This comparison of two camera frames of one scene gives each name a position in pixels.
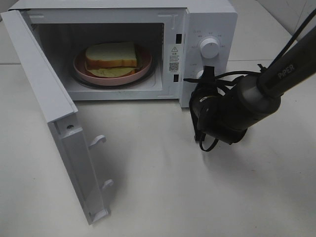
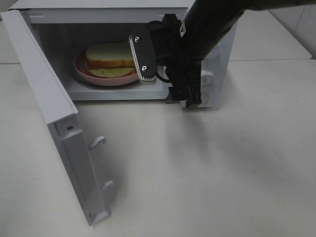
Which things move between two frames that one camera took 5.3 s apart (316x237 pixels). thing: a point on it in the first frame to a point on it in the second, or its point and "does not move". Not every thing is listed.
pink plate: (144, 62) does not move
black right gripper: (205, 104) to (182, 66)
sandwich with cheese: (114, 59) does not move
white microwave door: (60, 112) does not move
